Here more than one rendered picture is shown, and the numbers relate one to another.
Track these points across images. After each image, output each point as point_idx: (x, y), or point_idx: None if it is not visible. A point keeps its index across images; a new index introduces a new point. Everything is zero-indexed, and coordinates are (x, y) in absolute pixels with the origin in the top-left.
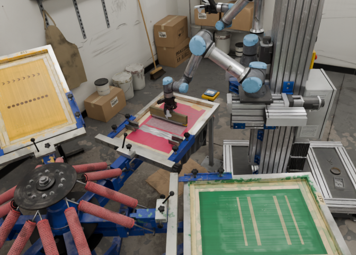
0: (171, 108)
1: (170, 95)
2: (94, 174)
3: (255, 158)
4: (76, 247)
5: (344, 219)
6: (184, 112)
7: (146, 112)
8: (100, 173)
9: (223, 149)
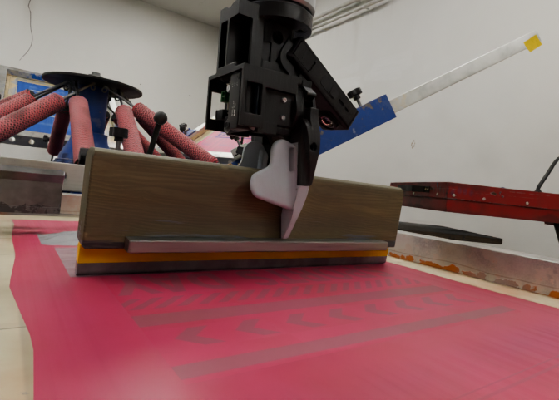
0: (226, 108)
1: None
2: (74, 106)
3: None
4: None
5: None
6: (343, 336)
7: (423, 261)
8: (75, 115)
9: None
